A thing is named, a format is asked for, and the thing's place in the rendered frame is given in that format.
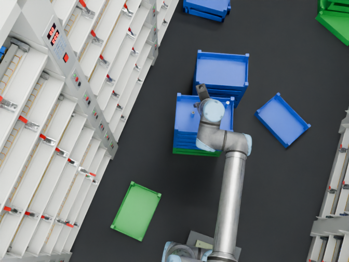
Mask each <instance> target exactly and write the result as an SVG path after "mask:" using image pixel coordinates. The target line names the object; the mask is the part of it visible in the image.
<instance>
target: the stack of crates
mask: <svg viewBox="0 0 349 262"><path fill-rule="evenodd" d="M248 58H249V54H245V55H234V54H221V53H207V52H202V51H201V50H198V52H197V58H196V64H195V70H194V76H193V91H192V96H198V93H197V91H196V87H195V86H196V85H199V84H202V83H205V85H206V88H207V91H208V94H209V96H210V97H220V98H230V97H234V107H233V108H237V106H238V104H239V102H240V100H241V99H242V97H243V95H244V93H245V91H246V89H247V87H248Z"/></svg>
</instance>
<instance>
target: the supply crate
mask: <svg viewBox="0 0 349 262"><path fill-rule="evenodd" d="M210 98H212V99H215V100H218V101H220V102H221V103H222V104H223V106H225V104H226V102H227V101H229V102H230V103H229V106H228V107H227V108H225V107H224V109H225V113H224V116H223V118H222V119H221V124H220V129H223V130H228V131H231V132H233V107H234V97H230V98H220V97H210ZM196 102H200V99H199V96H192V95H182V94H181V93H177V105H176V119H175V126H174V134H186V135H197V132H198V127H199V122H200V115H199V113H198V111H197V108H194V106H193V104H194V103H196ZM192 111H195V115H194V117H193V118H191V113H192Z"/></svg>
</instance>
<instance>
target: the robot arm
mask: <svg viewBox="0 0 349 262"><path fill-rule="evenodd" d="M195 87H196V91H197V93H198V96H199V99H200V102H196V103H194V104H193V106H194V108H197V111H198V113H199V114H200V122H199V127H198V132H197V137H196V146H197V147H198V148H200V149H202V150H206V151H210V152H215V151H216V150H221V151H226V155H225V156H226V159H225V166H224V173H223V180H222V187H221V194H220V201H219V208H218V215H217V222H216V229H215V234H214V241H213V248H212V249H206V248H201V247H195V246H190V245H186V244H181V243H176V242H167V243H166V245H165V248H164V252H163V257H162V262H238V261H237V260H236V259H235V257H234V254H235V245H236V237H237V228H238V220H239V211H240V203H241V194H242V189H243V181H244V172H245V164H246V159H247V156H249V155H250V153H251V146H252V138H251V136H250V135H247V134H244V133H237V132H231V131H228V130H223V129H220V124H221V119H222V118H223V116H224V113H225V109H224V106H223V104H222V103H221V102H220V101H218V100H215V99H212V98H210V96H209V94H208V91H207V88H206V85H205V83H202V84H199V85H196V86H195Z"/></svg>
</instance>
